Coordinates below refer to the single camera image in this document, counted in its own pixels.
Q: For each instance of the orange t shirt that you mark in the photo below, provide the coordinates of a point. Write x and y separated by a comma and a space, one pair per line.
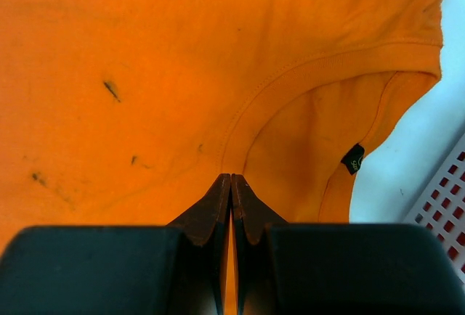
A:
125, 112

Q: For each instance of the dark red t shirt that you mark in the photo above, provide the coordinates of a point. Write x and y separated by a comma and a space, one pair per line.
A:
442, 210

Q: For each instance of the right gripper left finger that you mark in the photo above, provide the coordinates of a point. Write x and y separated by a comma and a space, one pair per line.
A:
179, 268

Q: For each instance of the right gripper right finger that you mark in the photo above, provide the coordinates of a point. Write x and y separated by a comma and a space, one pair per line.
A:
287, 268

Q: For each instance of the white plastic basket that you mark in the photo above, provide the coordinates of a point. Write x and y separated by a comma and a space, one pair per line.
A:
414, 212

